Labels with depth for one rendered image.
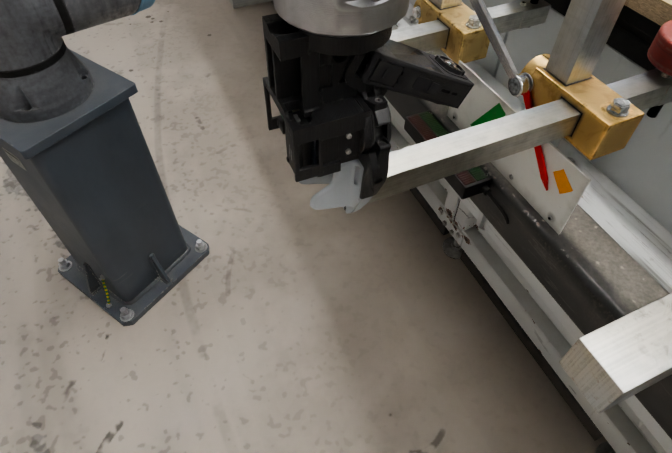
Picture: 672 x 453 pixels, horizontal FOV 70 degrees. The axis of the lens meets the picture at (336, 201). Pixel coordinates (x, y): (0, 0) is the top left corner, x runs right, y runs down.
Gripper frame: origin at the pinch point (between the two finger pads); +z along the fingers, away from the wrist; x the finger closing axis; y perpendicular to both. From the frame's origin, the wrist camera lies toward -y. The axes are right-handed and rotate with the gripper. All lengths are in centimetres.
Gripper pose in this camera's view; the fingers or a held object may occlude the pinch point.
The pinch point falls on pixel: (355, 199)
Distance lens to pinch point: 48.0
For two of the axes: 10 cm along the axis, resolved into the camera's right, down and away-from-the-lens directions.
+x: 4.0, 6.9, -6.0
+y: -9.2, 2.9, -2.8
